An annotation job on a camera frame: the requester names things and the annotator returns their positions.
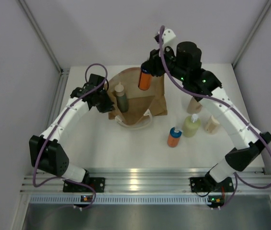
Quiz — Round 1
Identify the right aluminium frame post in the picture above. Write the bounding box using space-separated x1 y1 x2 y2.
231 0 271 69

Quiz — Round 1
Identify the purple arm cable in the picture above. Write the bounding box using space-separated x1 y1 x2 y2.
158 25 271 188
33 63 108 187

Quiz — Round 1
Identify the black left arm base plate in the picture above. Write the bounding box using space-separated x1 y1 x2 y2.
63 177 106 193

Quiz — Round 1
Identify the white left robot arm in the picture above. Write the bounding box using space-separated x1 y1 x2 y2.
29 74 114 192

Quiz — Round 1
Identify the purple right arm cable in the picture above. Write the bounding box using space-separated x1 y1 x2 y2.
158 25 271 188

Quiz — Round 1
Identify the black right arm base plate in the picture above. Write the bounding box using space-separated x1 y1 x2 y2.
189 177 234 193

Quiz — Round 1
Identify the perforated grey cable duct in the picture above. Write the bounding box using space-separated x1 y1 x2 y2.
29 195 225 205

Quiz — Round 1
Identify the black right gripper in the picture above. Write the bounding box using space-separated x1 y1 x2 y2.
143 44 188 83

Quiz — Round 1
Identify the aluminium frame post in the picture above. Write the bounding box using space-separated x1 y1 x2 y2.
16 0 63 74
231 0 271 69

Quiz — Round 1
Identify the yellow-green pump bottle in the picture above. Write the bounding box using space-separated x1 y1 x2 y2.
182 114 201 138

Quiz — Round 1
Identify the aluminium mounting rail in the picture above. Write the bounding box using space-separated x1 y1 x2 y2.
20 167 271 195

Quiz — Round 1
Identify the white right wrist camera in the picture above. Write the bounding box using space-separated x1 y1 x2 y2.
154 27 176 50

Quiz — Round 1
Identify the beige round pump bottle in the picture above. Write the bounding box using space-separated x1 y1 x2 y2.
187 97 202 115

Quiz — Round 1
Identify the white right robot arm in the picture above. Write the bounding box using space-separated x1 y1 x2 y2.
141 42 271 190

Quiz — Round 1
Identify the left aluminium frame post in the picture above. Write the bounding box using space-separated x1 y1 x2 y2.
16 0 63 74

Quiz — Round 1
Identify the cream pump bottle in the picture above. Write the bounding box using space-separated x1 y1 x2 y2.
204 115 220 135

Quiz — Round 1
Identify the orange bottle dark cap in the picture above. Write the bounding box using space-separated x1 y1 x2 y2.
138 68 152 91

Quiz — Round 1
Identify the olive bottle beige cap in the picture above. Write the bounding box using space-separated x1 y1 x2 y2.
114 82 129 113

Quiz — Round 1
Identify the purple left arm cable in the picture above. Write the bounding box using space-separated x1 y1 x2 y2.
33 63 108 187

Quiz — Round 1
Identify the orange bottle blue cap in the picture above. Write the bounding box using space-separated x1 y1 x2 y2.
167 127 182 148

